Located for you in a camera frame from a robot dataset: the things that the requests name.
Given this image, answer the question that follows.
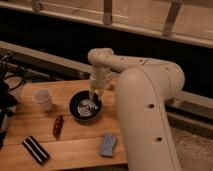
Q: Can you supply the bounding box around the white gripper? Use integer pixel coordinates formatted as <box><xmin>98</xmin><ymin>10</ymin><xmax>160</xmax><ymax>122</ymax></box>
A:
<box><xmin>89</xmin><ymin>67</ymin><xmax>112</xmax><ymax>101</ymax></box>

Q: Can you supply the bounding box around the black ceramic bowl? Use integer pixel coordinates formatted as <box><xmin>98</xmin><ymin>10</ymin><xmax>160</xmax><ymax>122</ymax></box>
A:
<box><xmin>69</xmin><ymin>90</ymin><xmax>102</xmax><ymax>122</ymax></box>

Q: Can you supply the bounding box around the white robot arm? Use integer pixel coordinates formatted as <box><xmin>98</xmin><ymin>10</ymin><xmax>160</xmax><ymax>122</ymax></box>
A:
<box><xmin>88</xmin><ymin>48</ymin><xmax>185</xmax><ymax>171</ymax></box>

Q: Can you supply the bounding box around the red pocket knife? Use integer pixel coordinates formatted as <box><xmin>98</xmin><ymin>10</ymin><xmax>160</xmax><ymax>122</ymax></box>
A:
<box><xmin>53</xmin><ymin>115</ymin><xmax>64</xmax><ymax>139</ymax></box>

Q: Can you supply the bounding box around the blue sponge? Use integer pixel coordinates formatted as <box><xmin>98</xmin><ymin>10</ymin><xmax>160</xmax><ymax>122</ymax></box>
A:
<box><xmin>100</xmin><ymin>134</ymin><xmax>117</xmax><ymax>157</ymax></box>

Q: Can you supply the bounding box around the translucent plastic cup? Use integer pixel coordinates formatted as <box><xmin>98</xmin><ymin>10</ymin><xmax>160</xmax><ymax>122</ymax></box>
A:
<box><xmin>33</xmin><ymin>88</ymin><xmax>53</xmax><ymax>112</ymax></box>

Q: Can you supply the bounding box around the black white striped block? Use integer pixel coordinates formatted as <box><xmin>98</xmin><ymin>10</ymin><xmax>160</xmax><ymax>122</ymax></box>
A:
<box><xmin>22</xmin><ymin>136</ymin><xmax>50</xmax><ymax>165</ymax></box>

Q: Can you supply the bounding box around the black equipment with cables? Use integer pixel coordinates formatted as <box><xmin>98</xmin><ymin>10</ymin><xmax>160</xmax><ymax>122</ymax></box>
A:
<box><xmin>0</xmin><ymin>55</ymin><xmax>18</xmax><ymax>149</ymax></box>

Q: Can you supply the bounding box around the metal window frame rail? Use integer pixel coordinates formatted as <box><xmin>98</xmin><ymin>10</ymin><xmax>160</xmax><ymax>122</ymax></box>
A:
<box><xmin>0</xmin><ymin>0</ymin><xmax>213</xmax><ymax>48</ymax></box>

